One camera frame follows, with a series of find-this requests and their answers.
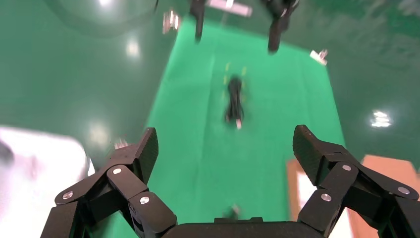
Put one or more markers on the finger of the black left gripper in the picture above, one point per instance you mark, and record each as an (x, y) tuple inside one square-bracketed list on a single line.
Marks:
[(198, 19), (275, 33)]

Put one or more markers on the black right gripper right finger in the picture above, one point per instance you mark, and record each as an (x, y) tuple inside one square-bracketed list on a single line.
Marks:
[(341, 184)]

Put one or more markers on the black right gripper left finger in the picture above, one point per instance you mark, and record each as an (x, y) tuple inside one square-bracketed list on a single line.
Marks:
[(121, 184)]

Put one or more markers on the white robot base body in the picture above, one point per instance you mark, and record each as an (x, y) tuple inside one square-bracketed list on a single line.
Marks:
[(39, 184)]

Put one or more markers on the brown cardboard box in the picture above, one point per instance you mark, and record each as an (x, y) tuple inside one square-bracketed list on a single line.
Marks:
[(380, 164)]

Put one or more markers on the silver metal table clamp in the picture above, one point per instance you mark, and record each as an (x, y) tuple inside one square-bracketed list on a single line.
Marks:
[(320, 56), (170, 21)]

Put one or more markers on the green table cloth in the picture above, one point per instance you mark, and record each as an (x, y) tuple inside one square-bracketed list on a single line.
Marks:
[(197, 148)]

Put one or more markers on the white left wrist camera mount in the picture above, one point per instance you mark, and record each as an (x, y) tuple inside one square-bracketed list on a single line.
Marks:
[(233, 9)]

